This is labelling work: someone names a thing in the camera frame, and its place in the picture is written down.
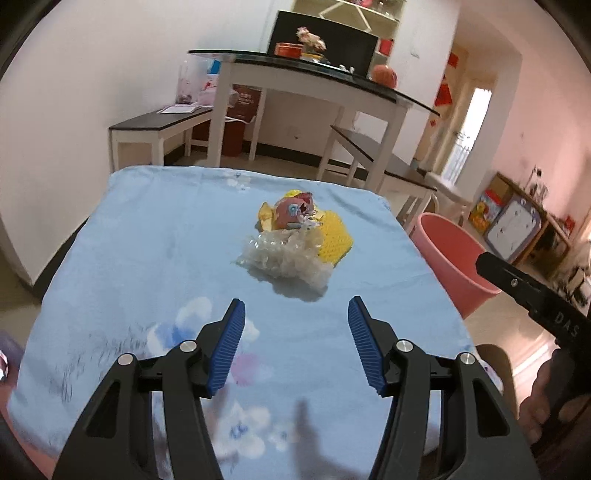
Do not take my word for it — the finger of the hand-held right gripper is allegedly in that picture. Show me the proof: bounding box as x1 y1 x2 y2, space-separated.
475 251 546 320

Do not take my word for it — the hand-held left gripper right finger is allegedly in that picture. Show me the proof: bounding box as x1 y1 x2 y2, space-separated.
347 295 542 480

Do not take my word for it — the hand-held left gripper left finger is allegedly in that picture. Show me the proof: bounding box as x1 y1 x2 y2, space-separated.
52 298 246 480

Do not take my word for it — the pink plastic bucket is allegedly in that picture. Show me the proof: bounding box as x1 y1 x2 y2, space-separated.
410 212 502 319

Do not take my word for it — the clear bubble wrap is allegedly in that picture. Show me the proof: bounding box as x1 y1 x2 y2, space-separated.
231 228 333 289

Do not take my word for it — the yellow fruit peel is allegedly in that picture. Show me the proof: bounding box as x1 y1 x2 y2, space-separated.
257 202 278 232

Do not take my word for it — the orange wrapper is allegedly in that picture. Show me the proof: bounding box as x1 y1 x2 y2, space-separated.
272 191 320 230

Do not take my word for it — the person's right hand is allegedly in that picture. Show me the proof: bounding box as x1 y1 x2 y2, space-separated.
518 354 563 446

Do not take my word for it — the grey framed whiteboard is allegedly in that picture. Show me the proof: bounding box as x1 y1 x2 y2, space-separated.
482 193 544 264

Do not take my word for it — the printed fruit carton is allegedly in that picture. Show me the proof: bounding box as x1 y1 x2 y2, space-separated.
468 191 502 232

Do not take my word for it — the wooden desk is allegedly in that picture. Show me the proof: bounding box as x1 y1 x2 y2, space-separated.
496 172 578 278

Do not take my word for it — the brown cardboard box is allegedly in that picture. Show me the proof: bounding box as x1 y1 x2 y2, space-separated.
485 173 513 204

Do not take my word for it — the beige plastic stool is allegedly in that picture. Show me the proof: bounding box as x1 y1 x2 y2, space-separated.
425 172 472 227

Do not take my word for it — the light blue floral cloth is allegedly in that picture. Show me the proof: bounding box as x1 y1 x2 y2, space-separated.
7 165 476 480

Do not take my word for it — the white glass door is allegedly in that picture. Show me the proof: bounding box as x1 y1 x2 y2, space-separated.
443 76 495 176

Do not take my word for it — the white bench with dark seat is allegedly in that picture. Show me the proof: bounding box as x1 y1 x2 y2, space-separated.
316 124 438 232
108 107 218 172

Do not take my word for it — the red paper bag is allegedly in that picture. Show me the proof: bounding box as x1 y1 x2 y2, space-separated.
221 84 263 157

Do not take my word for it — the red pomegranate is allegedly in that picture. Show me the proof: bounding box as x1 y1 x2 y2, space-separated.
372 65 399 88

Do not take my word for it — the clear plastic bag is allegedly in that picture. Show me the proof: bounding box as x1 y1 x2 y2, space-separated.
176 58 222 108

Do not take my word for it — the white table with black top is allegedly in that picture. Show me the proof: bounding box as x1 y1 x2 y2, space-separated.
187 48 441 195

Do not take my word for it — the black monitor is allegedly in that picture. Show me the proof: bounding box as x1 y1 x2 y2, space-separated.
268 10 380 79

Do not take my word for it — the flower bouquet in vase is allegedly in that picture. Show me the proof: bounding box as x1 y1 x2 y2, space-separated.
296 26 327 55

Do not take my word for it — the white wall shelf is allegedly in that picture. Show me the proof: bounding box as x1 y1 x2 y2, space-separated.
291 0 407 65

